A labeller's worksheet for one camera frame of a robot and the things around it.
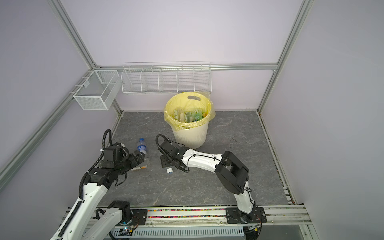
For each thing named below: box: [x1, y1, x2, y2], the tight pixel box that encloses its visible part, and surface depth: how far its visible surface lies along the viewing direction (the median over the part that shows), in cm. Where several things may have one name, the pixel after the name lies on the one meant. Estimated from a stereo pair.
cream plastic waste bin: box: [163, 91, 216, 150], surface depth 93 cm
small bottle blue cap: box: [137, 138, 147, 155], surface depth 98 cm
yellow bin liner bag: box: [163, 91, 216, 131], surface depth 91 cm
